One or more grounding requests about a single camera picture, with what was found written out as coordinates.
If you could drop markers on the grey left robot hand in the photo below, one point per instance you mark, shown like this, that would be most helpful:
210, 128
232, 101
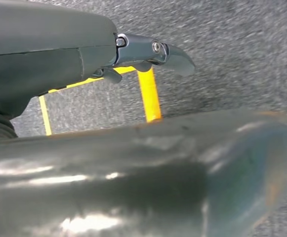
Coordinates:
47, 49

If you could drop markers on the yellow floor tape square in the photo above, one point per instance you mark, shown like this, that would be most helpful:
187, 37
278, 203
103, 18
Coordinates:
149, 98

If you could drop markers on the glossy grey robot body shell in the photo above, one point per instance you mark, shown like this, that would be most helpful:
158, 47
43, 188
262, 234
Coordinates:
109, 183

